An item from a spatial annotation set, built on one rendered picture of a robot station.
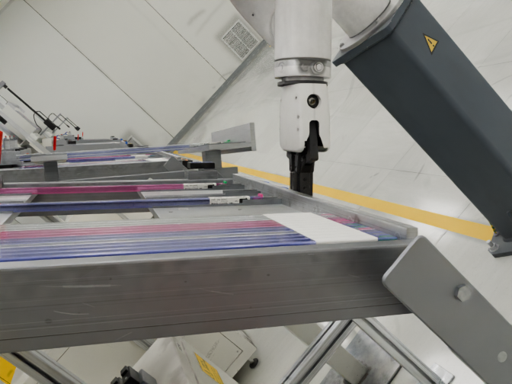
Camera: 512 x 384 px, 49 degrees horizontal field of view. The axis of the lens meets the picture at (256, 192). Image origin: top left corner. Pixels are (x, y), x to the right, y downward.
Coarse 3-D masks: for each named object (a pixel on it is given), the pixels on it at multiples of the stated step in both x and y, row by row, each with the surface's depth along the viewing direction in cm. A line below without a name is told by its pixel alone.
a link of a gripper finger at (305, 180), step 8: (304, 160) 81; (304, 168) 82; (296, 176) 84; (304, 176) 83; (312, 176) 84; (296, 184) 84; (304, 184) 83; (312, 184) 84; (304, 192) 83; (312, 192) 85
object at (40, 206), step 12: (0, 204) 73; (12, 204) 73; (24, 204) 74; (36, 204) 74; (48, 204) 74; (60, 204) 75; (72, 204) 75; (84, 204) 76; (96, 204) 76; (108, 204) 77; (120, 204) 77; (132, 204) 77; (144, 204) 78; (156, 204) 78; (168, 204) 79; (180, 204) 79; (192, 204) 80
